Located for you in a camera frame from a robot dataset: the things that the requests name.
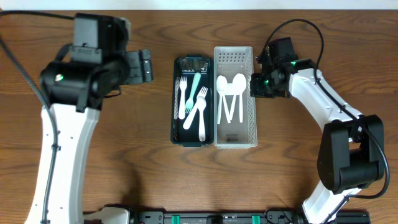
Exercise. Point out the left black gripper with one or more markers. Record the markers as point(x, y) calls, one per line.
point(138, 65)

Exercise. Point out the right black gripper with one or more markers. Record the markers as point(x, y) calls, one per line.
point(255, 90)

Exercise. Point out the white plastic spoon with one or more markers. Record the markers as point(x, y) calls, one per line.
point(220, 100)
point(240, 84)

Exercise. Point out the white thick-handled fork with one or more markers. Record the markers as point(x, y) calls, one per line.
point(183, 87)

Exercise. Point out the dark green plastic basket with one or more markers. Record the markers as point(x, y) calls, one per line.
point(186, 67)

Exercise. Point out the white plastic spoon angled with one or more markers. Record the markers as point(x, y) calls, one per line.
point(227, 89)

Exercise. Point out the clear perforated plastic basket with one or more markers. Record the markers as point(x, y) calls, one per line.
point(235, 108)

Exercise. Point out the teal green fork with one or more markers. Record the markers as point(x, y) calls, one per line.
point(195, 82)

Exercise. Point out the pale green fork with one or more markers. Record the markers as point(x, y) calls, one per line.
point(203, 91)

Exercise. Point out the white thick-handled spoon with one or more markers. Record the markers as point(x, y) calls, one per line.
point(201, 107)

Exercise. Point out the white plastic spoon lowest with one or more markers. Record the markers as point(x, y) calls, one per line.
point(230, 112)

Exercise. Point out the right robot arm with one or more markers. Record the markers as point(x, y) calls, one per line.
point(351, 155)

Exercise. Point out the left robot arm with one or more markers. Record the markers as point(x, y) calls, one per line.
point(83, 73)

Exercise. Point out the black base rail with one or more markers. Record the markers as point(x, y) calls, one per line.
point(217, 217)

